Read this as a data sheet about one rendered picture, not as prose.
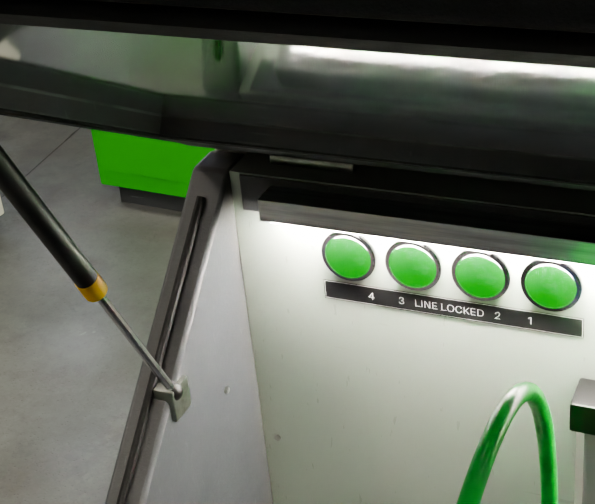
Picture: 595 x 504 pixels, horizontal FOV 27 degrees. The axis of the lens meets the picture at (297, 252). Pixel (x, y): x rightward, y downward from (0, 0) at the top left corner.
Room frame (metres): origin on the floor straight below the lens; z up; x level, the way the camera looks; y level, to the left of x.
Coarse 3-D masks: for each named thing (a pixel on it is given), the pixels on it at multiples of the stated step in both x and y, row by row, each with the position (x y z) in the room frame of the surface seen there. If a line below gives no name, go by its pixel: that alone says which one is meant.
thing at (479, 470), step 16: (528, 384) 0.71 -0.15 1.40; (512, 400) 0.67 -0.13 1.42; (528, 400) 0.71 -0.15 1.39; (544, 400) 0.74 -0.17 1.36; (496, 416) 0.65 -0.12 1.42; (512, 416) 0.66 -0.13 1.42; (544, 416) 0.75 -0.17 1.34; (496, 432) 0.64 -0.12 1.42; (544, 432) 0.76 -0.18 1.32; (480, 448) 0.62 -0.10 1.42; (496, 448) 0.63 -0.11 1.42; (544, 448) 0.77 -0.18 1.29; (480, 464) 0.61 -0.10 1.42; (544, 464) 0.77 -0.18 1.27; (464, 480) 0.60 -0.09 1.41; (480, 480) 0.60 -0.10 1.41; (544, 480) 0.78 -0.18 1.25; (464, 496) 0.59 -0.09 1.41; (480, 496) 0.59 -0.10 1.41; (544, 496) 0.78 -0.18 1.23
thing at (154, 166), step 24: (96, 144) 3.72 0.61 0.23; (120, 144) 3.67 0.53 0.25; (144, 144) 3.62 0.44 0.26; (168, 144) 3.57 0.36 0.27; (120, 168) 3.67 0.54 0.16; (144, 168) 3.63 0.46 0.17; (168, 168) 3.58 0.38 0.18; (192, 168) 3.54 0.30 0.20; (120, 192) 3.74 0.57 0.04; (144, 192) 3.69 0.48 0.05; (168, 192) 3.59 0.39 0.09
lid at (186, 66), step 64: (0, 0) 0.18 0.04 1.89; (64, 0) 0.18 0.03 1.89; (128, 0) 0.17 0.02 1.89; (192, 0) 0.17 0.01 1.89; (256, 0) 0.16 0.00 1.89; (320, 0) 0.16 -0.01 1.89; (384, 0) 0.15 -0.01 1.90; (448, 0) 0.15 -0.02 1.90; (512, 0) 0.15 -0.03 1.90; (576, 0) 0.14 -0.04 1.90; (0, 64) 0.54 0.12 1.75; (64, 64) 0.49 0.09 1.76; (128, 64) 0.45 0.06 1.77; (192, 64) 0.42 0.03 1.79; (256, 64) 0.39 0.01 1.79; (320, 64) 0.36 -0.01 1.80; (384, 64) 0.34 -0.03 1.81; (448, 64) 0.32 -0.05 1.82; (512, 64) 0.30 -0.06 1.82; (576, 64) 0.15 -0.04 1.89; (128, 128) 0.83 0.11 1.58; (192, 128) 0.85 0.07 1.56; (256, 128) 0.83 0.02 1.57; (320, 128) 0.76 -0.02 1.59; (384, 128) 0.66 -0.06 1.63; (448, 128) 0.59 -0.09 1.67; (512, 128) 0.53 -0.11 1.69; (576, 128) 0.48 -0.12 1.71
